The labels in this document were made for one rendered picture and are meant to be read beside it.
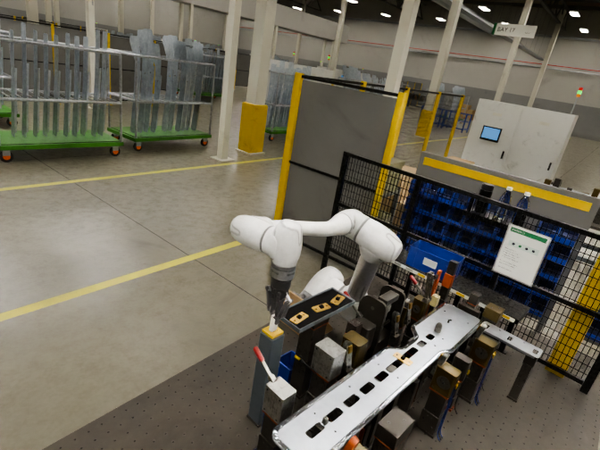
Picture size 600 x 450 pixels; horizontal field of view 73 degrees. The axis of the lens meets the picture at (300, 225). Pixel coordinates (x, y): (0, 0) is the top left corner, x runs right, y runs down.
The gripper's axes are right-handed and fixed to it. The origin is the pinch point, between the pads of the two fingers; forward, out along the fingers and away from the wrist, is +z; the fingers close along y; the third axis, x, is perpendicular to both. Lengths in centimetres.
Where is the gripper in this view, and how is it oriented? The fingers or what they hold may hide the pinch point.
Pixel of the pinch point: (274, 322)
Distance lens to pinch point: 158.1
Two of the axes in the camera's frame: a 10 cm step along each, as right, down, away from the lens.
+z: -1.6, 9.2, 3.7
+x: 6.8, -1.7, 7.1
